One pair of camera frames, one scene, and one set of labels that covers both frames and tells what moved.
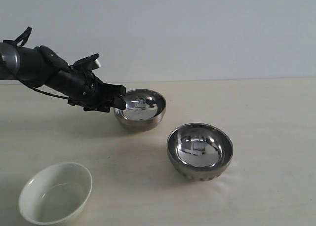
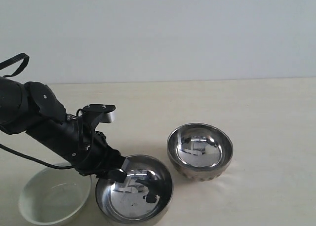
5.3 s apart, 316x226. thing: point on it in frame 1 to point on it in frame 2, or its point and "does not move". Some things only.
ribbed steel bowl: x=200 y=151 does not move
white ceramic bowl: x=56 y=194 does not move
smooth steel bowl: x=144 y=109 to x=146 y=191
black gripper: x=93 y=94 to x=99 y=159
